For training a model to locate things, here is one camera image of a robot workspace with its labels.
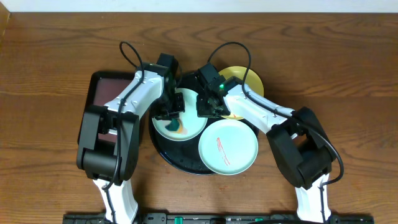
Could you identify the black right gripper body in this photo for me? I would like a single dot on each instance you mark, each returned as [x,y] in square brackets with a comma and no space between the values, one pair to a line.
[205,109]

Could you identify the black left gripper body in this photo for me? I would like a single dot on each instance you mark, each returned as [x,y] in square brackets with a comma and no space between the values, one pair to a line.
[171,108]

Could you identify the green yellow sponge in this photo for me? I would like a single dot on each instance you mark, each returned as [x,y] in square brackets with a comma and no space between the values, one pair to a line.
[175,126]

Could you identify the mint plate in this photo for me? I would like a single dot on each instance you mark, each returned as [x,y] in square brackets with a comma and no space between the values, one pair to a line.
[228,147]
[190,125]

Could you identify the yellow plate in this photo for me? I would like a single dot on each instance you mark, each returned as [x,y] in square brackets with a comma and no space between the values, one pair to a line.
[252,79]

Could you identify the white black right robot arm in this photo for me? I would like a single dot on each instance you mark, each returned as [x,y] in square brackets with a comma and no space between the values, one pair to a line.
[301,149]

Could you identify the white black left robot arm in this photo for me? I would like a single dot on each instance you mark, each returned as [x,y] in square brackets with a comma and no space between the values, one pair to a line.
[108,142]

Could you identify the round black tray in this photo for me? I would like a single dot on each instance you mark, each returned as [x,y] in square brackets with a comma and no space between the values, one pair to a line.
[183,155]

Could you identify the dark red rectangular tray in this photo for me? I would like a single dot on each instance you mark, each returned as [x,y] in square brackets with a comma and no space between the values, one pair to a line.
[105,85]

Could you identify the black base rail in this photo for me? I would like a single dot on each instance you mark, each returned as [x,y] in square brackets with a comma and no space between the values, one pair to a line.
[162,218]

